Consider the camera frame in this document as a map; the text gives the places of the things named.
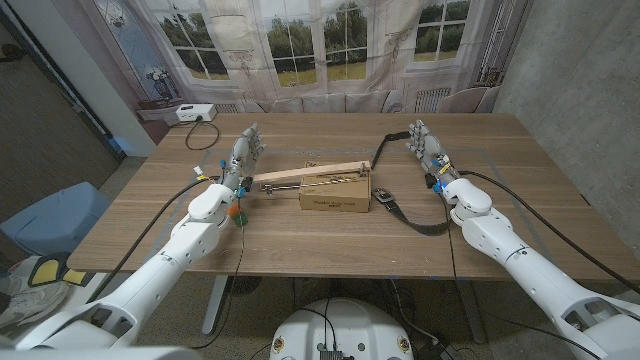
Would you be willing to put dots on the blue plastic stool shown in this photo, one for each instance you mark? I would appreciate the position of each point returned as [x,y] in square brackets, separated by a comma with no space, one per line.
[55,220]

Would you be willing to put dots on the wooden hanger with metal hook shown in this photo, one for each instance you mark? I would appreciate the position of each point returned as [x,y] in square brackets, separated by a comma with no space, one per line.
[310,171]

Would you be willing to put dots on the white power box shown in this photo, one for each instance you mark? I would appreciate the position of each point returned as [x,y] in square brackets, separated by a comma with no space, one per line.
[195,112]

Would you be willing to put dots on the orange and green toy carrot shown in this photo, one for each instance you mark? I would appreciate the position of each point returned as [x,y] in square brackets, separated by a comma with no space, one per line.
[241,218]

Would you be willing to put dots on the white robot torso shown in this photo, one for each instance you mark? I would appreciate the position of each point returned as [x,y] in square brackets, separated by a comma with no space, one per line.
[340,330]

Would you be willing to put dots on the grey table leg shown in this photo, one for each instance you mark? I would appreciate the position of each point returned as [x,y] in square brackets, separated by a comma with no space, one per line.
[470,315]

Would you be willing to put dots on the printed window backdrop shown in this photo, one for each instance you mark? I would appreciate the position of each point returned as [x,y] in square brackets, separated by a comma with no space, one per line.
[300,50]

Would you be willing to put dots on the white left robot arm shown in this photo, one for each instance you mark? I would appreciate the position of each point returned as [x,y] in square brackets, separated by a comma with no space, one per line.
[165,260]

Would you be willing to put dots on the black power adapter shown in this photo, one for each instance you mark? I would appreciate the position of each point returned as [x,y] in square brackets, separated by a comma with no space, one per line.
[436,351]

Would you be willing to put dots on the white table leg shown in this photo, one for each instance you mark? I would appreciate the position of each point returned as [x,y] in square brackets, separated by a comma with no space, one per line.
[214,305]

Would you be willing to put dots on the black belt with silver buckle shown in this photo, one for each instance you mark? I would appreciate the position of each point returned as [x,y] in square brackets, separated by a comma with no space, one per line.
[425,230]

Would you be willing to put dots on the white robot shoulder cover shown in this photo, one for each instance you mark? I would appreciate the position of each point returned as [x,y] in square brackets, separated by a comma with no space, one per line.
[100,354]

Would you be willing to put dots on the brown cardboard packing box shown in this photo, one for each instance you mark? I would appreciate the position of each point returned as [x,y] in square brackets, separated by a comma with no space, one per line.
[335,197]

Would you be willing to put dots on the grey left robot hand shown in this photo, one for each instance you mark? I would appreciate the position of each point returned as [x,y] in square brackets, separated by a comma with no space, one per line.
[243,152]

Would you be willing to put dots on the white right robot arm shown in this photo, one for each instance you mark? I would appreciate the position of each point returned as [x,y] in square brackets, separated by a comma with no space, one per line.
[540,280]

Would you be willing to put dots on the yellow and black floor item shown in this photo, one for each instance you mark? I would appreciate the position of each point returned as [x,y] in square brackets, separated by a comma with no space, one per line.
[47,271]

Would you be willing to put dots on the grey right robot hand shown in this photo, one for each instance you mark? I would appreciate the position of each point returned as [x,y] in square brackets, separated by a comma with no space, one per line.
[431,148]

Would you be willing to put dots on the grey sneaker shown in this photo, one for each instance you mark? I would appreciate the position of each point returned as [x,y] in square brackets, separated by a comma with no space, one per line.
[30,302]

